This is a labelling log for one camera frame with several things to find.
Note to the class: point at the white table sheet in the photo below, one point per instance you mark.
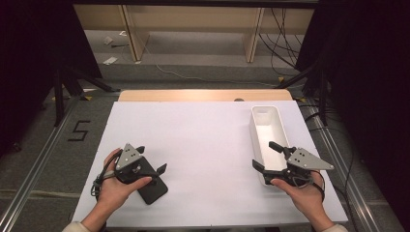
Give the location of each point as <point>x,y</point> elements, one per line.
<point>199,145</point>

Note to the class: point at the wooden shelf unit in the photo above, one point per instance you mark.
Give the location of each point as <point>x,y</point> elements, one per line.
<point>135,38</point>

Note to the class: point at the dark curtain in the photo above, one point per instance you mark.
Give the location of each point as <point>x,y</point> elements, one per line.
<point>370,80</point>
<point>29,64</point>

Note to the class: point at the wooden table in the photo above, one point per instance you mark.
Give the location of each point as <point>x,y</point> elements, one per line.
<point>193,95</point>

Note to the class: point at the black metal stand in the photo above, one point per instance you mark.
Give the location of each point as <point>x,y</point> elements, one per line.
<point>323,96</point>
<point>59,96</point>

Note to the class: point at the person's left hand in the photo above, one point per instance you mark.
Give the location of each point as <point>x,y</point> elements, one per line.
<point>112,190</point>

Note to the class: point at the aluminium floor rail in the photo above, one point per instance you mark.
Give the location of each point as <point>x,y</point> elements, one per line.
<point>40,162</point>
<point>352,193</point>

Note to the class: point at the black phone case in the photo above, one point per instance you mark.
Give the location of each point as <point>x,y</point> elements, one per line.
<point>153,193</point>

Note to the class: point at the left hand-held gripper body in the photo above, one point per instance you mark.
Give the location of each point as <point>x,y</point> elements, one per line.
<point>128,158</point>

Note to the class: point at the white plastic box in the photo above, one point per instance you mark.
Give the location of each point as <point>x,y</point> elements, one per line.
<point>267,135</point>

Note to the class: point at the person's right hand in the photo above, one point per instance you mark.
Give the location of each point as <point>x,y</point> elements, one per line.
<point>304,196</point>

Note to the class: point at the yellow tape piece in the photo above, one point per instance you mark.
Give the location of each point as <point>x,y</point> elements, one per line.
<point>87,98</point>
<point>281,79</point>

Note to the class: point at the white paper scrap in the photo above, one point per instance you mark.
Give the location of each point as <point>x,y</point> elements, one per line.
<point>110,60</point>
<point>108,40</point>

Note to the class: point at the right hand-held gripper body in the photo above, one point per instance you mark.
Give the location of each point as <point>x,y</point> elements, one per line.
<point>306,161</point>

